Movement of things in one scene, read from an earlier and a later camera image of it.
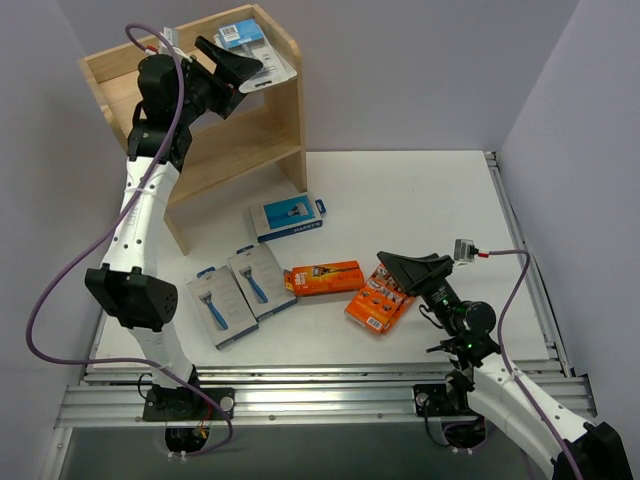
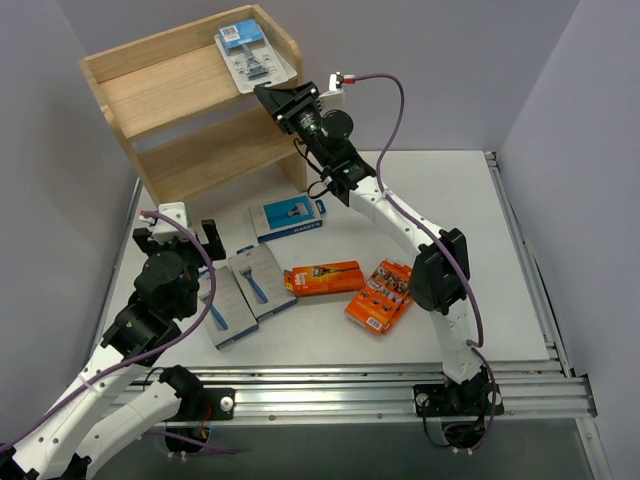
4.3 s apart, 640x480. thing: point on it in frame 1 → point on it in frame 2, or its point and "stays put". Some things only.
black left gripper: x=215 y=87 → x=181 y=242
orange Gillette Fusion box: x=324 y=277 stays put
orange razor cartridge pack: x=380 y=303 stays put
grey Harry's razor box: x=260 y=280 stays put
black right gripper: x=425 y=278 → x=295 y=106
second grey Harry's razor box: x=223 y=305 stays put
